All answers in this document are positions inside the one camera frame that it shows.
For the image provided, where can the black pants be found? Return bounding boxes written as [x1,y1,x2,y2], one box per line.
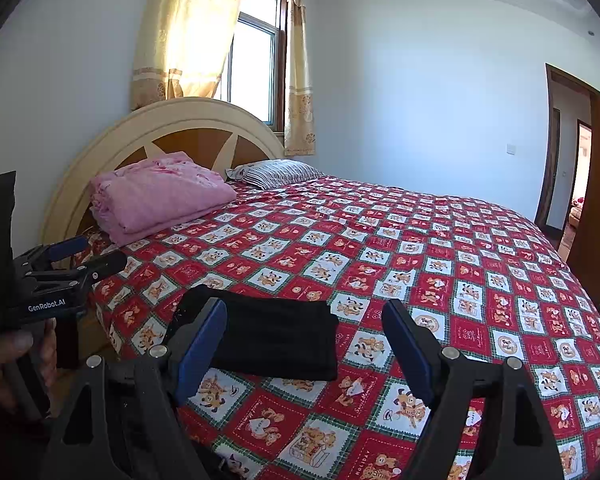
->
[172,285,340,381]

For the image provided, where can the narrow yellow curtain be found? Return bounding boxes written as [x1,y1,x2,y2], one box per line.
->
[284,0,317,157]

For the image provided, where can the pink folded quilt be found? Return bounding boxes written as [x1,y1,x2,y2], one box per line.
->
[89,151,237,247]

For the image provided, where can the brown wooden door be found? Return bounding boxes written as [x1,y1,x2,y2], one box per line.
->
[565,91,600,306]

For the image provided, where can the person's left hand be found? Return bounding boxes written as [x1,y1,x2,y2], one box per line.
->
[0,317,58,411]

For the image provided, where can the window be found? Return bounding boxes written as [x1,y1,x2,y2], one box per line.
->
[215,0,288,133]

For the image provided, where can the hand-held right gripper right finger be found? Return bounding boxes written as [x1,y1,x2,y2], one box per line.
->
[381,299,566,480]

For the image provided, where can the red printed blanket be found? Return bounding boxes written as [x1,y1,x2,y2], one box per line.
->
[80,172,600,480]

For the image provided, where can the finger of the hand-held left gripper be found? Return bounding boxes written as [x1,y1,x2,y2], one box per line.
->
[12,236,90,273]
[27,251,128,292]

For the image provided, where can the wide yellow curtain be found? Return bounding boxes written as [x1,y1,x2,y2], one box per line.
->
[130,0,253,111]

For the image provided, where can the striped pillow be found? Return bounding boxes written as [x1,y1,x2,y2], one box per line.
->
[225,159,326,191]

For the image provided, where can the cream and wood headboard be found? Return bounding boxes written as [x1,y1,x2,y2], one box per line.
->
[40,97,286,261]

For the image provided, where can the brown door frame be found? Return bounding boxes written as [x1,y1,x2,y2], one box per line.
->
[534,62,600,241]

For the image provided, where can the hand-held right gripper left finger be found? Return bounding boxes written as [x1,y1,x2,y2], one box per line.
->
[40,297,228,480]

